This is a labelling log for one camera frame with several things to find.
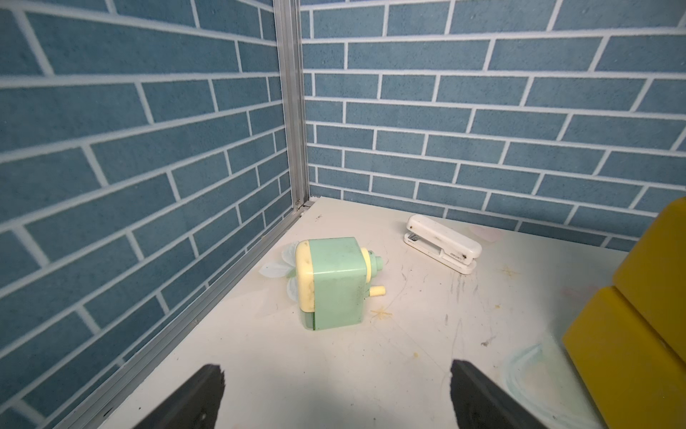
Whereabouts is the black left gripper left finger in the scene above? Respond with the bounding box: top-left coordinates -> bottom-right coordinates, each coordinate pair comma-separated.
134,364 -> 225,429

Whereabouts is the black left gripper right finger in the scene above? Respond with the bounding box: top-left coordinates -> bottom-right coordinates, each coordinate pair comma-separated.
450,359 -> 546,429

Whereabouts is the yellow plastic drawer cabinet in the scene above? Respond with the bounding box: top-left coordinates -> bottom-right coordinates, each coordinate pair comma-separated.
563,198 -> 685,428

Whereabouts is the white stapler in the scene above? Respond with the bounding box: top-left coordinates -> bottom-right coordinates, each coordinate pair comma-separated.
404,214 -> 482,275

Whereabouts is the green manual pencil sharpener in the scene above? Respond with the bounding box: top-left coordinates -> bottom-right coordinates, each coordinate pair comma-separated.
260,237 -> 386,331

